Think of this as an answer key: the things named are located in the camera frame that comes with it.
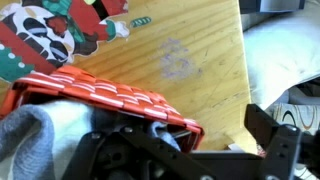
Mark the orange woven basket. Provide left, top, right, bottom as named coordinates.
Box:
left=0, top=66, right=205, bottom=152

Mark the grey and white cloth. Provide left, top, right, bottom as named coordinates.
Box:
left=0, top=100, right=179, bottom=180

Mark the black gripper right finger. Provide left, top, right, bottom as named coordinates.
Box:
left=244, top=104, right=320, bottom=180

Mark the patterned floral cushion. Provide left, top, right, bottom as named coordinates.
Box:
left=266, top=102, right=320, bottom=180

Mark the wooden table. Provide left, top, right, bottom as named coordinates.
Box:
left=72, top=0, right=256, bottom=152

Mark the white cushion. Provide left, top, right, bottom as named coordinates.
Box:
left=244, top=0, right=320, bottom=109

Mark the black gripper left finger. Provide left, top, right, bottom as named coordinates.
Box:
left=62, top=127, right=214, bottom=180

